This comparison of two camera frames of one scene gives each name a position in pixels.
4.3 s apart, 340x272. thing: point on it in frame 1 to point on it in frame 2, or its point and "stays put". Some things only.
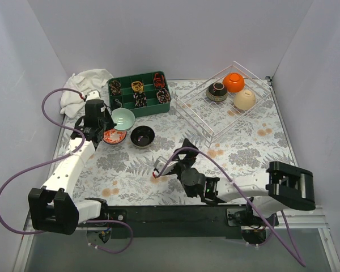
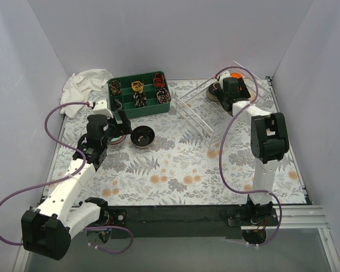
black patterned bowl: [217, 92] stays put
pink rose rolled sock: [163, 96] stays put
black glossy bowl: [142, 136] stays put
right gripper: [184, 159] to [219, 92]
